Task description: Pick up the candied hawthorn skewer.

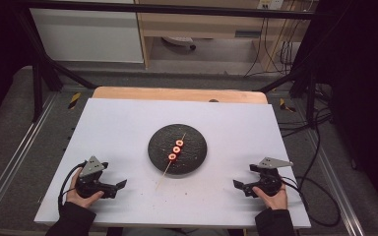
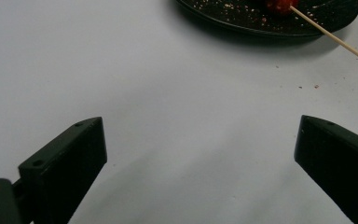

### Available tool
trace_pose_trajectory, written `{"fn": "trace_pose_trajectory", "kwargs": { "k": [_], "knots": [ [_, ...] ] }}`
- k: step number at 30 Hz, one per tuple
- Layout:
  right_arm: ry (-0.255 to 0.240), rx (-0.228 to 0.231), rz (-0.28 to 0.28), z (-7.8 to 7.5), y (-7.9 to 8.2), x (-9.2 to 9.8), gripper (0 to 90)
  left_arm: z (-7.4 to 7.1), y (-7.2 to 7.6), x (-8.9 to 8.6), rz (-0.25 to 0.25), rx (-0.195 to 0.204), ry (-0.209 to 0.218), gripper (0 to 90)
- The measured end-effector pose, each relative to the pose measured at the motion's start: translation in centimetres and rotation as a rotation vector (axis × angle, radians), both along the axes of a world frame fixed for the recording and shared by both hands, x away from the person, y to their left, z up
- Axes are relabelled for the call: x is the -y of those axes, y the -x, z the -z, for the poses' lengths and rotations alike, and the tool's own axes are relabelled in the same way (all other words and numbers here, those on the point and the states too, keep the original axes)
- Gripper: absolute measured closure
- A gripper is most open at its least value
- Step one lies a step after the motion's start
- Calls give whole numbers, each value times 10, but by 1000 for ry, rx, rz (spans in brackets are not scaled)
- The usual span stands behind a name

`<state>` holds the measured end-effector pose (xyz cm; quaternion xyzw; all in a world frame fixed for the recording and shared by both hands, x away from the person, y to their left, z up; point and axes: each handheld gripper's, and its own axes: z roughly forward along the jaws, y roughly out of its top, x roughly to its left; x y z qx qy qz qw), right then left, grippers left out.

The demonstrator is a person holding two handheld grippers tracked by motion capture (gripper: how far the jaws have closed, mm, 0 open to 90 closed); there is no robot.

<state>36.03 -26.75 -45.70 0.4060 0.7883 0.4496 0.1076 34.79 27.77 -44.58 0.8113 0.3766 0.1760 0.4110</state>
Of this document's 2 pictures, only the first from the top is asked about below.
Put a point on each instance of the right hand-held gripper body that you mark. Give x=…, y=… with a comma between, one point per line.
x=269, y=178

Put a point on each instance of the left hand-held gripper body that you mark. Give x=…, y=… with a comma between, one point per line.
x=92, y=166

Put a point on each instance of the person's right hand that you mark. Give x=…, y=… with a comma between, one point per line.
x=277, y=201

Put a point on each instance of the person's left hand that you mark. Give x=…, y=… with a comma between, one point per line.
x=78, y=200

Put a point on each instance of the thin wooden skewer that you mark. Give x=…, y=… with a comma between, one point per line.
x=164, y=173

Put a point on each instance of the black round plate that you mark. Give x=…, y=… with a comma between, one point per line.
x=190, y=154

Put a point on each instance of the wooden board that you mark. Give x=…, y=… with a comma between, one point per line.
x=177, y=94

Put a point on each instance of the black curtain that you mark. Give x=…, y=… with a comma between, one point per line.
x=0, y=49
x=361, y=82

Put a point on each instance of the white cabinet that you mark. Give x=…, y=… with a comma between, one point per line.
x=85, y=32

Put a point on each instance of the light wooden desk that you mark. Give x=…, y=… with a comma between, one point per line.
x=203, y=24

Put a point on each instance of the aluminium rail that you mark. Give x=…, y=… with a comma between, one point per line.
x=16, y=154
x=338, y=187

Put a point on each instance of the black metal frame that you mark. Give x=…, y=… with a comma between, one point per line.
x=39, y=82

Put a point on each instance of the white wall socket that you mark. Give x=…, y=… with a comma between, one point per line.
x=270, y=4

